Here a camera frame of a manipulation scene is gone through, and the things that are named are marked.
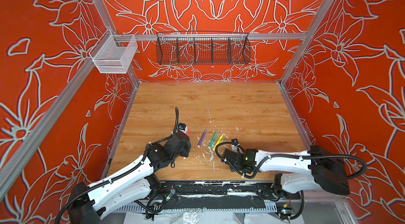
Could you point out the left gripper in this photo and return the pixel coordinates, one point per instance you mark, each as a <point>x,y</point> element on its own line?
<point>186,151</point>

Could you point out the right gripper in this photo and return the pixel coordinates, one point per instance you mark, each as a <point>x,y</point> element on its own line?
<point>232,170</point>

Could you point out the yellow marker pen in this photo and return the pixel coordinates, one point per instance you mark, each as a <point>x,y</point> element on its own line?
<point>219,140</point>

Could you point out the green marker pen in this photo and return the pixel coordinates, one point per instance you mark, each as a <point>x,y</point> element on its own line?
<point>213,139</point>

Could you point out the purple marker pen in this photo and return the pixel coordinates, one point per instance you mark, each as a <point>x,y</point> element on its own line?
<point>202,137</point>

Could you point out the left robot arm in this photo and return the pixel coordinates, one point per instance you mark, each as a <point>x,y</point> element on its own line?
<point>89,204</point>

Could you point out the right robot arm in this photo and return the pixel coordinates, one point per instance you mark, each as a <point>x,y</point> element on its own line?
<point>313,169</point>

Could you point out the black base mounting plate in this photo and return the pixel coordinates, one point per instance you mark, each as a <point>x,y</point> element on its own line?
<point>220,195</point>

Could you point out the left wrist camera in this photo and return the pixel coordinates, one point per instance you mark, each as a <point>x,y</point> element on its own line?
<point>182,127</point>

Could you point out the white wire basket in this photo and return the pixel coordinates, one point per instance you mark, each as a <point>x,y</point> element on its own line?
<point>113,54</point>

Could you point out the black wire basket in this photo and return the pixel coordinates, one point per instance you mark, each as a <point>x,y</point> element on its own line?
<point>203,48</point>

